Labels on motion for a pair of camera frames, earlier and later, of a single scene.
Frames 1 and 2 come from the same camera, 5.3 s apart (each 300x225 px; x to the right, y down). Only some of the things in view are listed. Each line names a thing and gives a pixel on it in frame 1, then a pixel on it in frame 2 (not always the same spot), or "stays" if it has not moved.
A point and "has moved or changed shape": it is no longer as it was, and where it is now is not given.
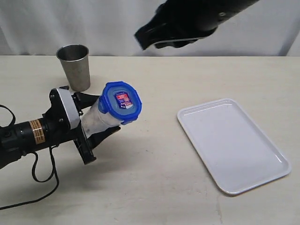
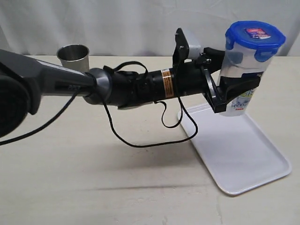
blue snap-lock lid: x=121 y=101 has moved or changed shape
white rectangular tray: x=237 y=154 stays
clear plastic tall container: x=94 y=121 -> x=249 y=47
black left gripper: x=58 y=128 -> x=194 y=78
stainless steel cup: x=75 y=60 stays
